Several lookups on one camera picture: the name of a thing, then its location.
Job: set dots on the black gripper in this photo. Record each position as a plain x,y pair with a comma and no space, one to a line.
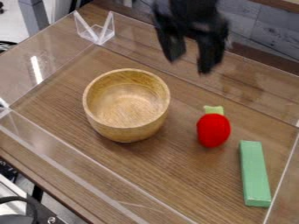
193,18

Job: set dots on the red plush fruit green leaf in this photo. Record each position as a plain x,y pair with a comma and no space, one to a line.
213,126

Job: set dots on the light wooden bowl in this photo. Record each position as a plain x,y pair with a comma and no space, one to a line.
126,103

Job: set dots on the clear acrylic tray walls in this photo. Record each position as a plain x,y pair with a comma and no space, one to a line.
165,180

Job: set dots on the green rectangular block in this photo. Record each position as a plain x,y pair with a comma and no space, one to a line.
254,174

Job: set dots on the black clamp under table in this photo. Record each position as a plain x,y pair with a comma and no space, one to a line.
22,207

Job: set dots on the clear acrylic corner bracket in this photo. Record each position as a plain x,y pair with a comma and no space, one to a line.
98,34

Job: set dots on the grey post in background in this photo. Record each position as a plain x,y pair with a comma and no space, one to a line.
34,15

